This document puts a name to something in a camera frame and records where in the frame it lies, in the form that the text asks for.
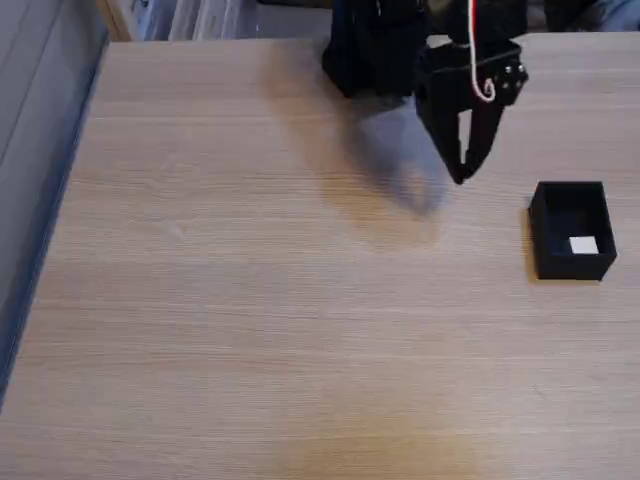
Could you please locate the white and red gripper cable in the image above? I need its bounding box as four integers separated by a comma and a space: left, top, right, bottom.
466, 0, 497, 105

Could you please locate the wooden frame post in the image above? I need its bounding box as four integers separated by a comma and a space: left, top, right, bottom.
94, 0, 134, 43

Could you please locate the white curtain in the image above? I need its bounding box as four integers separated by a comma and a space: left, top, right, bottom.
167, 0, 261, 42

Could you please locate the white block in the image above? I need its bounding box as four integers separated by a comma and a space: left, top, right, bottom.
568, 235, 600, 257

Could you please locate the black open box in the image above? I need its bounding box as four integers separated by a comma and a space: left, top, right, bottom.
528, 180, 619, 281

